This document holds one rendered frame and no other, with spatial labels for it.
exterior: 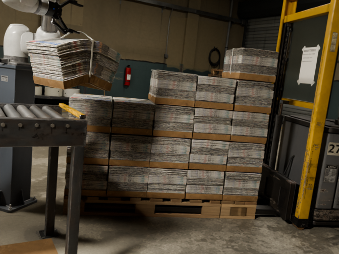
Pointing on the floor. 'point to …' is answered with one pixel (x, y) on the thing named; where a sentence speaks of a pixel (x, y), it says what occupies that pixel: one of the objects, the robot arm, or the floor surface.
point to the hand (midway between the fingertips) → (78, 18)
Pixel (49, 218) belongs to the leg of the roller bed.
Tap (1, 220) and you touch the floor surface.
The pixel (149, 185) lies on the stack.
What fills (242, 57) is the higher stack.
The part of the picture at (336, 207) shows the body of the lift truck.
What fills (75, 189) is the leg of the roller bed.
